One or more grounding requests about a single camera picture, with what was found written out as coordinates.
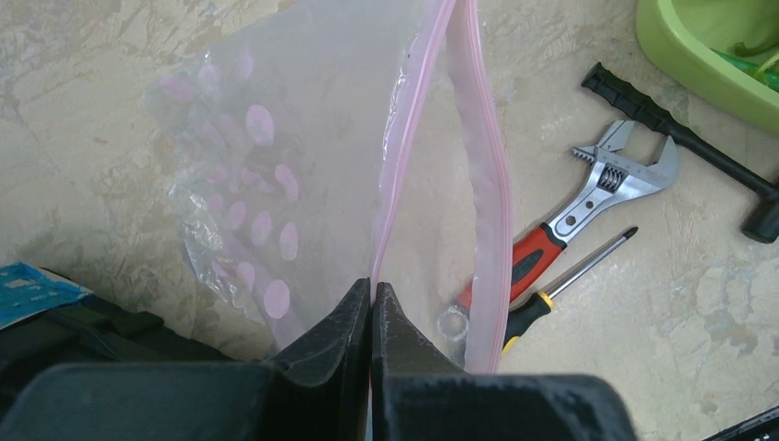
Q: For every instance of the clear zip top bag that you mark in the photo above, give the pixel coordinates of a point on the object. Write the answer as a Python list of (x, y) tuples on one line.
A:
[(337, 140)]

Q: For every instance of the green chili pepper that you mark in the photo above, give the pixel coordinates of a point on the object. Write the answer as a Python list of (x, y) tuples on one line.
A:
[(760, 62)]

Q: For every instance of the red handled adjustable wrench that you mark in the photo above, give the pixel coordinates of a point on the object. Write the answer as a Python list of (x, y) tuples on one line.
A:
[(612, 179)]

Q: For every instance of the black toolbox near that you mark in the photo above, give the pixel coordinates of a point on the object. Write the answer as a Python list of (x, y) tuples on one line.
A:
[(48, 320)]

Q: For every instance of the black toolbox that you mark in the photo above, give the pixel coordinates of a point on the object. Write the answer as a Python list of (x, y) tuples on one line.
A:
[(48, 320), (761, 427)]

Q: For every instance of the green plastic basin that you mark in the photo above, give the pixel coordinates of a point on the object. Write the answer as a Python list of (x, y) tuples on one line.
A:
[(678, 38)]

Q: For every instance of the black hammer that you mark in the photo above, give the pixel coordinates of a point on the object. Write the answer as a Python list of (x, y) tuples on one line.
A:
[(762, 224)]

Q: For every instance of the yellow black screwdriver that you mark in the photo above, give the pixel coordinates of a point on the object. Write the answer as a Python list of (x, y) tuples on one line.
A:
[(540, 303)]

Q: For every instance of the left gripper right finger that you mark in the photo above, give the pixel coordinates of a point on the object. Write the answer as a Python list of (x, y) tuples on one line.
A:
[(419, 394)]

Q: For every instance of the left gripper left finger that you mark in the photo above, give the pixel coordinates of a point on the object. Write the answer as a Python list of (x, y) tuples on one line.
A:
[(314, 389)]

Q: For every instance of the black toolbox far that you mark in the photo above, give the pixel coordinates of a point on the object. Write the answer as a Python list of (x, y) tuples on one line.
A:
[(761, 427)]

